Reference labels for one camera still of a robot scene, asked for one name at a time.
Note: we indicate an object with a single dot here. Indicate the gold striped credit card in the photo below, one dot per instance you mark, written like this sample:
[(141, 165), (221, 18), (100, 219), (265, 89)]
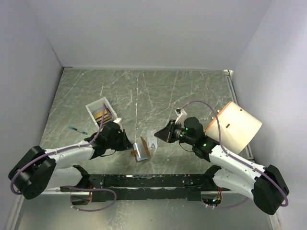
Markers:
[(103, 116)]

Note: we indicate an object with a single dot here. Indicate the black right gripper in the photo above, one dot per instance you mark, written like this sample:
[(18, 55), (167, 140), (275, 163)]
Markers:
[(163, 134)]

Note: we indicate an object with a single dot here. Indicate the white credit card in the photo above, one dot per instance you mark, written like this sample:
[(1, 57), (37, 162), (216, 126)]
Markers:
[(151, 139)]

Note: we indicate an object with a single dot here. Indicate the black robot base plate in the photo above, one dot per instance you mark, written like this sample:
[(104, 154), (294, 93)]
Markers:
[(142, 187)]

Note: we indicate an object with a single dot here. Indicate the white card box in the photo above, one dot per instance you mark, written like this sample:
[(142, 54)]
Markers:
[(101, 109)]

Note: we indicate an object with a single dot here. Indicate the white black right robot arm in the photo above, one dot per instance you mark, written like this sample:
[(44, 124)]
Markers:
[(264, 185)]

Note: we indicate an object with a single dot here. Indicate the aluminium front rail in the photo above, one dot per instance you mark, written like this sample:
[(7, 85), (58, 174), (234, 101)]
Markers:
[(66, 189)]

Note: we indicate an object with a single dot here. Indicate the brown leather card holder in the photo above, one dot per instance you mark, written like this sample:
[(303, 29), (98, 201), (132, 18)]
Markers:
[(140, 150)]

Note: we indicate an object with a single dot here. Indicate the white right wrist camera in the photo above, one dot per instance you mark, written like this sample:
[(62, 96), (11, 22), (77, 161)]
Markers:
[(181, 116)]

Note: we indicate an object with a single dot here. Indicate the blue pen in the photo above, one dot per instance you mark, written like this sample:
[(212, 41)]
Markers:
[(78, 130)]

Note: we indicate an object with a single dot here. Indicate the white cylinder with wooden base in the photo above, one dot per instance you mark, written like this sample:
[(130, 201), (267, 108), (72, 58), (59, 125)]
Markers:
[(237, 126)]

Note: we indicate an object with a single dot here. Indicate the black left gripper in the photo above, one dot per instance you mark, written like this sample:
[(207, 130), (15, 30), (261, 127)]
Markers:
[(126, 143)]

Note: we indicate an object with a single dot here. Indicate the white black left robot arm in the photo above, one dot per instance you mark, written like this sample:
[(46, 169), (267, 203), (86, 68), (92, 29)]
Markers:
[(40, 169)]

